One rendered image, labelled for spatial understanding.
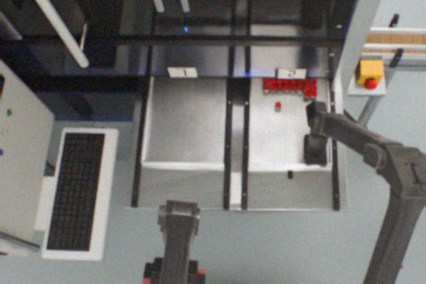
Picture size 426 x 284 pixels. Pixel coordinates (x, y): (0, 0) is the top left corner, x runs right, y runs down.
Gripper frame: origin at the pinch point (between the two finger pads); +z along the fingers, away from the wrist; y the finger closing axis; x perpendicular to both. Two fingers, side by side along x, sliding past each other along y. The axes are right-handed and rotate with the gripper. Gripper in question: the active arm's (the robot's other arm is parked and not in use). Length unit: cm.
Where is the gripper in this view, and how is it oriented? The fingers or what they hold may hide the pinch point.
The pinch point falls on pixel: (312, 162)
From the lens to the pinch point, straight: 156.9
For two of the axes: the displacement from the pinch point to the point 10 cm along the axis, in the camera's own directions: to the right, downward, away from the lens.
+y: 0.2, -8.6, 5.0
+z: -0.1, 5.0, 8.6
